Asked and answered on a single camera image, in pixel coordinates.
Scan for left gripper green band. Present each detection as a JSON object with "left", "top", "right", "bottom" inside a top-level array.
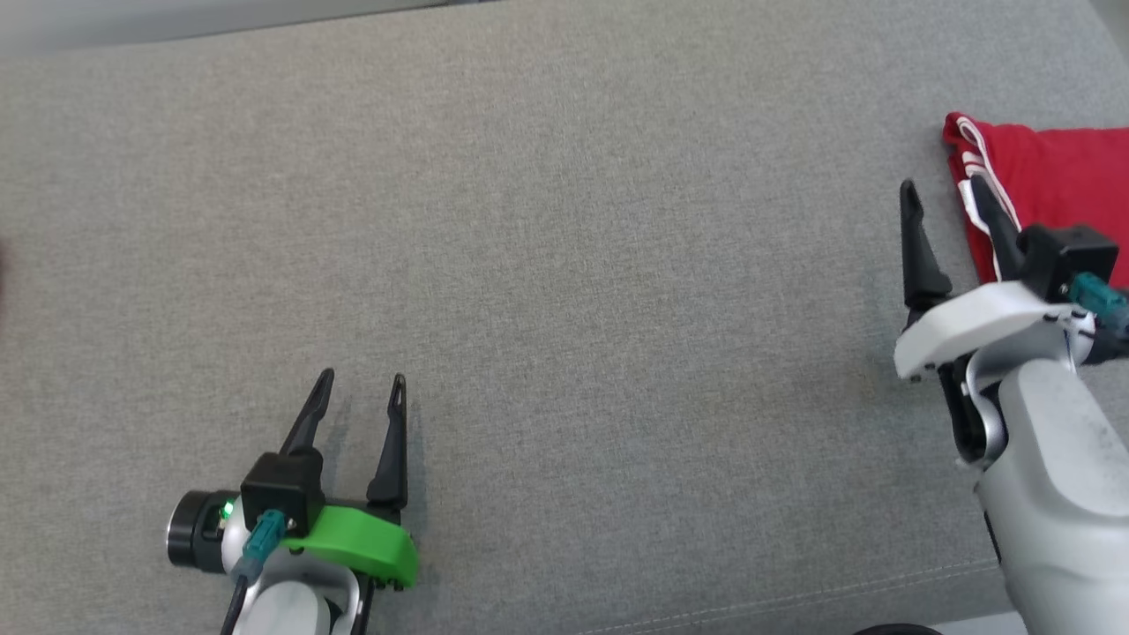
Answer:
[{"left": 280, "top": 368, "right": 421, "bottom": 635}]

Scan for grey fabric sofa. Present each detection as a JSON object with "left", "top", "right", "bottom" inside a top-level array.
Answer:
[{"left": 0, "top": 0, "right": 1129, "bottom": 635}]

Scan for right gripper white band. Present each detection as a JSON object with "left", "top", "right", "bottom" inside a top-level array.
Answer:
[{"left": 893, "top": 174, "right": 1097, "bottom": 466}]

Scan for black right cable teal plug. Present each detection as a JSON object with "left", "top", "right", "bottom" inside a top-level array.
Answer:
[{"left": 1067, "top": 272, "right": 1129, "bottom": 364}]

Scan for red shorts with white stripes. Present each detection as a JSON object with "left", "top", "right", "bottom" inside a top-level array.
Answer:
[{"left": 942, "top": 112, "right": 1129, "bottom": 290}]

